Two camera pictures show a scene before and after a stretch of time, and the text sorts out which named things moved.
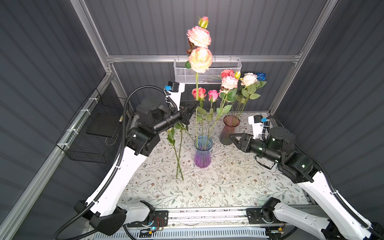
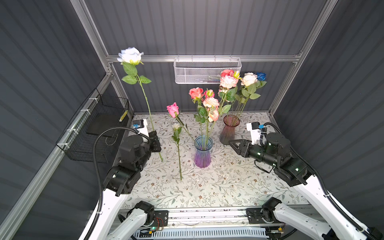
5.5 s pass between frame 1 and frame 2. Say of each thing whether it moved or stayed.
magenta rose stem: moved
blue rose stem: stayed
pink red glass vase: stayed
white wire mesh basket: stayed
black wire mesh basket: stayed
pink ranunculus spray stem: moved
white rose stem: stayed
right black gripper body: moved
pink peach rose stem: stayed
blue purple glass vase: stayed
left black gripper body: moved
